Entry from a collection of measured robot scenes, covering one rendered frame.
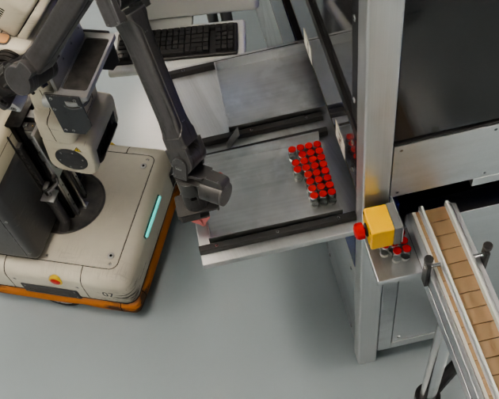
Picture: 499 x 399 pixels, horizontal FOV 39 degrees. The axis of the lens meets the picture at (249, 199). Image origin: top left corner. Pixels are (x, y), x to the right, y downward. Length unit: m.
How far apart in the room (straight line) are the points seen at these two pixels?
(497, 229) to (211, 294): 1.18
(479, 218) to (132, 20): 0.99
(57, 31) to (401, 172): 0.81
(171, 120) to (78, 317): 1.41
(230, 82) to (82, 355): 1.20
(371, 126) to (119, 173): 1.50
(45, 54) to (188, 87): 0.57
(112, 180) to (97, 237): 0.25
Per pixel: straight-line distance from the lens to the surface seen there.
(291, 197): 1.82
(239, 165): 1.90
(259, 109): 2.02
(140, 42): 1.49
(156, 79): 1.51
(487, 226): 1.93
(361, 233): 1.61
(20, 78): 1.74
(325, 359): 2.56
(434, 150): 1.56
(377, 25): 1.24
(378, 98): 1.37
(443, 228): 1.72
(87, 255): 2.58
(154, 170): 2.72
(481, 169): 1.68
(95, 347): 2.73
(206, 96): 2.08
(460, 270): 1.67
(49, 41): 1.66
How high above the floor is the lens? 2.39
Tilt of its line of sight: 55 degrees down
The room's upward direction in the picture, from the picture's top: 12 degrees counter-clockwise
